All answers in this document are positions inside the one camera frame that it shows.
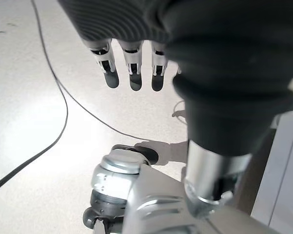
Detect thin dark floor cable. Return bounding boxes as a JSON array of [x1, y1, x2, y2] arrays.
[[45, 48, 147, 143]]

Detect white medical cart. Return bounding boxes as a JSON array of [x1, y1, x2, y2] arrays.
[[250, 75, 293, 234]]

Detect thick black cable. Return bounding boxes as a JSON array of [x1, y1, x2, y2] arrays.
[[0, 0, 69, 195]]

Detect silver robot left leg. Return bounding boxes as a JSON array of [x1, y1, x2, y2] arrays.
[[82, 143, 271, 234]]

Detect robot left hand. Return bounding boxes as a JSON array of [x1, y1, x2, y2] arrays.
[[57, 0, 293, 219]]

